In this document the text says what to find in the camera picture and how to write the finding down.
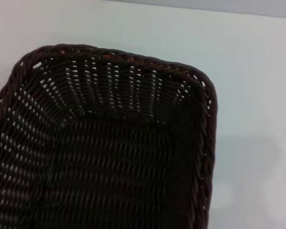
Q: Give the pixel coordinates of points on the dark woven plastic basket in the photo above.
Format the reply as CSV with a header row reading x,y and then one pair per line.
x,y
109,155

